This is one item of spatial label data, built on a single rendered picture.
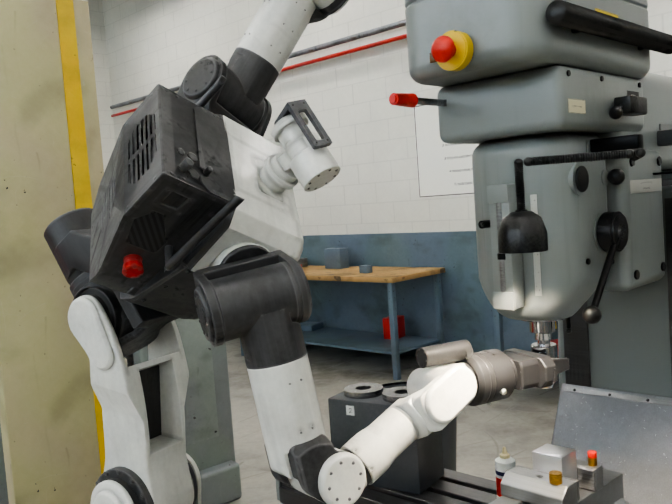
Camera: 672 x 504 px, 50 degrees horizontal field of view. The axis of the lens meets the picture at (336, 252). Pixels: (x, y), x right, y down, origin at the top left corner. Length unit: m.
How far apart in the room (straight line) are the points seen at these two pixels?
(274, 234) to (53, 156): 1.60
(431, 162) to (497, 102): 5.47
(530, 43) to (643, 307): 0.75
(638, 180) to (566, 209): 0.23
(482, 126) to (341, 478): 0.61
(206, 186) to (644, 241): 0.82
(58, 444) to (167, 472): 1.28
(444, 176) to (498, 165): 5.34
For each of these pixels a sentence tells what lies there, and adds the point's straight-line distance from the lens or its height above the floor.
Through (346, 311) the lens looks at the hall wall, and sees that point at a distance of 7.55.
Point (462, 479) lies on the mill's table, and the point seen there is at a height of 0.92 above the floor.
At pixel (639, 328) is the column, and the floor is 1.22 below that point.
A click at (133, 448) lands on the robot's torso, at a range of 1.40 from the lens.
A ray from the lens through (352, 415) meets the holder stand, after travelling 1.61.
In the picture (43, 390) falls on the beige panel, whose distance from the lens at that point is 2.62.
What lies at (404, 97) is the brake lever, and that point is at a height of 1.70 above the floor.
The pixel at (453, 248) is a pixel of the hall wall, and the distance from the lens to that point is 6.58.
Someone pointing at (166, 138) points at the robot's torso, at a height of 1.65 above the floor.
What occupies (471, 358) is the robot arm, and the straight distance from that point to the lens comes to 1.25.
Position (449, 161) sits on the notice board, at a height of 1.83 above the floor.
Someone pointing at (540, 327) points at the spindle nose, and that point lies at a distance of 1.34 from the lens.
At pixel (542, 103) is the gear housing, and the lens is 1.20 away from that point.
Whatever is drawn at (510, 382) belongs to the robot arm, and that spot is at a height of 1.22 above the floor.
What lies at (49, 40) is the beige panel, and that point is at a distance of 2.68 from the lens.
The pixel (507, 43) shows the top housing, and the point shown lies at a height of 1.76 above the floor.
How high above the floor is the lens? 1.54
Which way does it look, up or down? 4 degrees down
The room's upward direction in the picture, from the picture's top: 4 degrees counter-clockwise
